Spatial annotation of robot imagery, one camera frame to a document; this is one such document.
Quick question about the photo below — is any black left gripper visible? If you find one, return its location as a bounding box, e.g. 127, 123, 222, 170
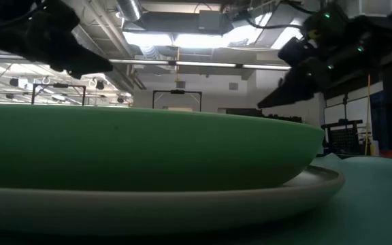
0, 0, 114, 80

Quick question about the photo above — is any yellow hanging cable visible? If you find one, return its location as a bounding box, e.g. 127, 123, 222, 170
364, 73, 372, 157

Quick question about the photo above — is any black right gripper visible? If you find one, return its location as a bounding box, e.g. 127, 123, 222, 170
257, 2, 371, 110

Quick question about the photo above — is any large grey plate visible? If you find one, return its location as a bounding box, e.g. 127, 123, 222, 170
0, 165, 346, 236

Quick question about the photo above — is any black metal frame stand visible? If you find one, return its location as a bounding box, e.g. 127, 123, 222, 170
31, 82, 87, 106
152, 89, 203, 112

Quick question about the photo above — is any grey ceiling unit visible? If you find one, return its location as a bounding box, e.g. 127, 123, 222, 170
198, 10, 221, 32

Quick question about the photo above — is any large light green plate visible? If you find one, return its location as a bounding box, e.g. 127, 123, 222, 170
0, 103, 325, 192

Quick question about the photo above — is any white board panel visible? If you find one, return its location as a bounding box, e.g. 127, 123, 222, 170
323, 81, 385, 125

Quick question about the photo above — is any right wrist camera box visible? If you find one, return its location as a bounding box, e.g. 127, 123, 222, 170
277, 35, 318, 67

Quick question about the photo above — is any silver ventilation duct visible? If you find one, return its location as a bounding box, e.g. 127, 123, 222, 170
116, 0, 143, 22

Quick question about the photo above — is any black pegboard rack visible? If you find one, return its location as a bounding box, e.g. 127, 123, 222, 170
321, 118, 371, 156

